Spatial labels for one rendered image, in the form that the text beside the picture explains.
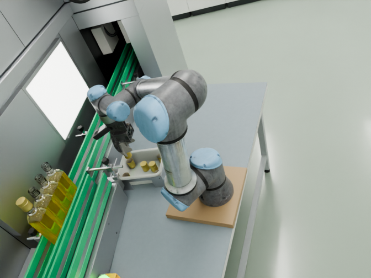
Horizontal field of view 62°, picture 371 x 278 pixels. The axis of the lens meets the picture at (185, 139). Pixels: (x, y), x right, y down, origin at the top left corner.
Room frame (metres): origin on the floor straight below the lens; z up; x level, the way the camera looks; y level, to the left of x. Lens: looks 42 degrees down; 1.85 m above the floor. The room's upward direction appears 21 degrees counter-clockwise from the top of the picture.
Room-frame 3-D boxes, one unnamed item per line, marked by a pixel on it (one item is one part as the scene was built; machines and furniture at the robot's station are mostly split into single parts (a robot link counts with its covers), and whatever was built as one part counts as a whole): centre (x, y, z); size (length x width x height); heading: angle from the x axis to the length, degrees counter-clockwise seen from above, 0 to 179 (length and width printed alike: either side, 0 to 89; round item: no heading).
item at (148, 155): (1.07, 0.24, 0.80); 0.22 x 0.17 x 0.09; 70
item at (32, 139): (1.22, 0.57, 1.15); 0.90 x 0.03 x 0.34; 160
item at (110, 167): (1.00, 0.37, 0.95); 0.17 x 0.03 x 0.12; 70
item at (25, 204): (0.77, 0.58, 1.14); 0.04 x 0.04 x 0.04
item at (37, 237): (0.77, 0.66, 0.94); 0.07 x 0.04 x 0.13; 70
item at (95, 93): (1.09, 0.26, 1.22); 0.09 x 0.08 x 0.11; 29
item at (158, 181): (1.08, 0.26, 0.79); 0.27 x 0.17 x 0.08; 70
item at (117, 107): (1.01, 0.19, 1.22); 0.11 x 0.11 x 0.08; 29
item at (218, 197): (0.81, -0.04, 0.82); 0.15 x 0.15 x 0.10
